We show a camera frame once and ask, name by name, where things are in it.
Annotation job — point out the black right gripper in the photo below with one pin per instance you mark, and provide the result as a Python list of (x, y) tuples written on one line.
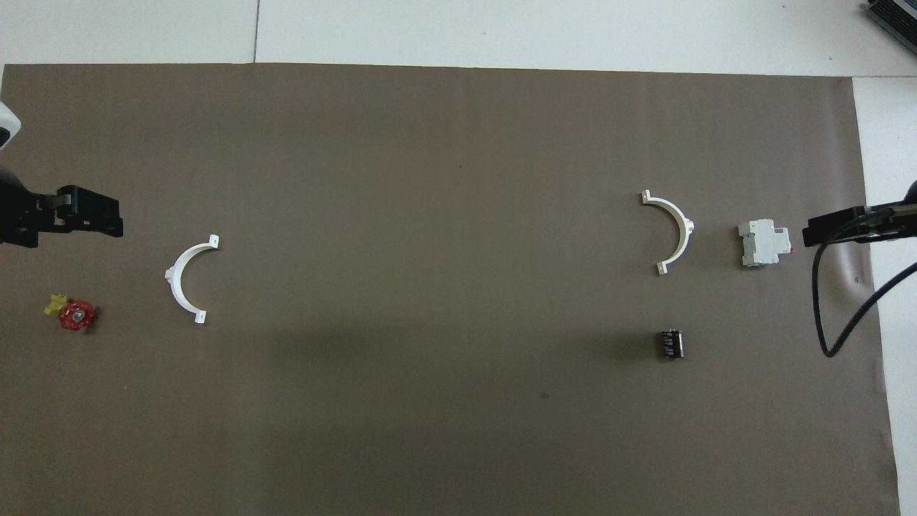
[(888, 226)]

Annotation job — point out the brown paper mat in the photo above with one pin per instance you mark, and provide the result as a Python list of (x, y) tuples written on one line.
[(430, 179)]

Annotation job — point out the dark ribbed device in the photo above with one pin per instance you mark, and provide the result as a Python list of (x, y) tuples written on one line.
[(899, 14)]

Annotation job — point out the white circuit breaker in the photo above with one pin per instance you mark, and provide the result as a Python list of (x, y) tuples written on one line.
[(763, 244)]

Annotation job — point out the black cylindrical capacitor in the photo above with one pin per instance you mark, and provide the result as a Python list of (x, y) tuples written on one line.
[(670, 344)]

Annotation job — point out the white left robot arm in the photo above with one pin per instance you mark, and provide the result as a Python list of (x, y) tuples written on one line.
[(7, 125)]

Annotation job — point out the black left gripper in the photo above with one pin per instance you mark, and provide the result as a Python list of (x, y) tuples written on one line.
[(21, 215)]

